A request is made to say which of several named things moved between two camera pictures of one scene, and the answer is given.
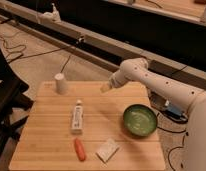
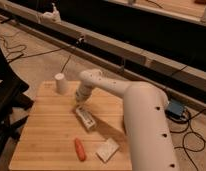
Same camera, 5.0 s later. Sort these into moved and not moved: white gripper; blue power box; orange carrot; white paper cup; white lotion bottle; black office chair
Moved: white gripper; white lotion bottle
Not moved: white paper cup; black office chair; orange carrot; blue power box
